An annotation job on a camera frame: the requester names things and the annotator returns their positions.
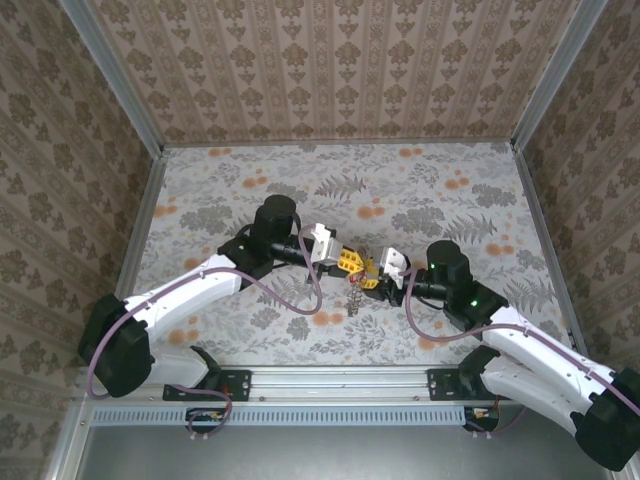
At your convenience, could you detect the grey metal panel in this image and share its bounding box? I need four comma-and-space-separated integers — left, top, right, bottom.
74, 404, 624, 480

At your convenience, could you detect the grey slotted cable duct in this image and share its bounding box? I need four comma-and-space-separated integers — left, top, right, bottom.
92, 405, 467, 427

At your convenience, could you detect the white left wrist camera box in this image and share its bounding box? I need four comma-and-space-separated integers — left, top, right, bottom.
305, 223, 345, 267

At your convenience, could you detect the aluminium frame post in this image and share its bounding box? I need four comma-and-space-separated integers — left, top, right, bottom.
57, 0, 166, 157
510, 0, 599, 152

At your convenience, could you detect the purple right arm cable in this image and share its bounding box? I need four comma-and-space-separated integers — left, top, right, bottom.
403, 267, 640, 434

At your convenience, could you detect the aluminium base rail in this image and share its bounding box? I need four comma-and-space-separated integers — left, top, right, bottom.
74, 364, 614, 406

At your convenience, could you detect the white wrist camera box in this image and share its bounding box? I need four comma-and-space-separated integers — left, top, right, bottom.
380, 247, 414, 289
305, 223, 345, 267

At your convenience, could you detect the aluminium table edge rail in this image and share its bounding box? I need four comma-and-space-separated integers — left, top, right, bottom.
514, 144, 590, 362
113, 147, 169, 301

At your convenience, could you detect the large metal keyring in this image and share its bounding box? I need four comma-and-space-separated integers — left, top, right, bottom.
344, 244, 374, 317

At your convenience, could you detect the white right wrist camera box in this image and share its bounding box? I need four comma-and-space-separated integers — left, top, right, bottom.
380, 247, 414, 289

